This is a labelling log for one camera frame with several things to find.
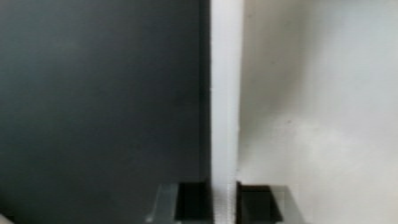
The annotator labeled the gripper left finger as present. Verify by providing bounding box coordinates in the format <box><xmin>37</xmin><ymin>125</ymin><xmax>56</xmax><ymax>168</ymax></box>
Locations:
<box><xmin>145</xmin><ymin>182</ymin><xmax>212</xmax><ymax>224</ymax></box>

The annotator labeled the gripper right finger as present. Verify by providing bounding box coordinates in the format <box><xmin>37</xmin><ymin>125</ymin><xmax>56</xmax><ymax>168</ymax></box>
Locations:
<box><xmin>236</xmin><ymin>183</ymin><xmax>305</xmax><ymax>224</ymax></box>

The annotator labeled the white square tabletop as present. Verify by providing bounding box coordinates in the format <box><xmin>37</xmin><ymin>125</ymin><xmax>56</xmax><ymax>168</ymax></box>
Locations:
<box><xmin>211</xmin><ymin>0</ymin><xmax>398</xmax><ymax>224</ymax></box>

